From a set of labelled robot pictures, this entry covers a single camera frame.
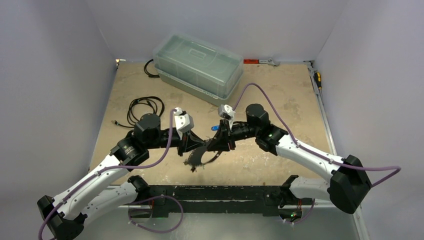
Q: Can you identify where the red handled wrench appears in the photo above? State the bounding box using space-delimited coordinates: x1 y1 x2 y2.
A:
243 58 280 67

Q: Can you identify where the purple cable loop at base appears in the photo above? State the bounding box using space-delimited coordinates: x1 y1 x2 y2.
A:
127 194 185 234

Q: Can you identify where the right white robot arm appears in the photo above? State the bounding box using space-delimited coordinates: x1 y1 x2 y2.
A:
206 103 372 214

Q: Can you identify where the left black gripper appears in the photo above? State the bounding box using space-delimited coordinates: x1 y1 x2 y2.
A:
146 127 206 156

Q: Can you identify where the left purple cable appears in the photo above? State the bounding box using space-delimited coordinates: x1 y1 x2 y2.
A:
37 109 178 240

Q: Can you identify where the blue tagged key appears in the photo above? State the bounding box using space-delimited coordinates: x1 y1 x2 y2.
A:
211 125 220 131

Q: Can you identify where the yellow black screwdriver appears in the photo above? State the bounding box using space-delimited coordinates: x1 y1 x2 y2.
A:
313 71 322 91

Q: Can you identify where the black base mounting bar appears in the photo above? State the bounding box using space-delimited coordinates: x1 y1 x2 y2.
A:
128 176 313 219

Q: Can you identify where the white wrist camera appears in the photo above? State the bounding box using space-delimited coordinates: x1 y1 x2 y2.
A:
173 107 195 136
218 104 236 130

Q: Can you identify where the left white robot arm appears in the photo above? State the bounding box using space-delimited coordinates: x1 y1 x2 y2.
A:
37 108 206 240

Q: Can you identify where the aluminium rail right side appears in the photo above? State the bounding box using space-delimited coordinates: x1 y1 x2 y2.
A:
304 61 371 240

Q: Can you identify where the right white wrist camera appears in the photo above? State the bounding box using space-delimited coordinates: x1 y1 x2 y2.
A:
218 104 236 130

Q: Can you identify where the oval metal keyring plate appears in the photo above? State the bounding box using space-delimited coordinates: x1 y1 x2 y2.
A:
183 146 222 173

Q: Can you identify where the translucent green storage box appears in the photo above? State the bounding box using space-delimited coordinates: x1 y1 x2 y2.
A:
152 32 244 106

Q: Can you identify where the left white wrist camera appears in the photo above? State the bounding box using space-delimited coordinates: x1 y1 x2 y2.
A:
173 107 195 136

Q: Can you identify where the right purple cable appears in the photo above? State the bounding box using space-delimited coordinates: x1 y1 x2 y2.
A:
231 82 402 188

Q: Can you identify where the coiled black cable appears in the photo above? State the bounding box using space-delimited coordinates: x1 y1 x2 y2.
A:
112 96 166 129

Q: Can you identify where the black cable behind box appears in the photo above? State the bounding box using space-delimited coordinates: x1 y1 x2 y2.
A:
143 58 161 79

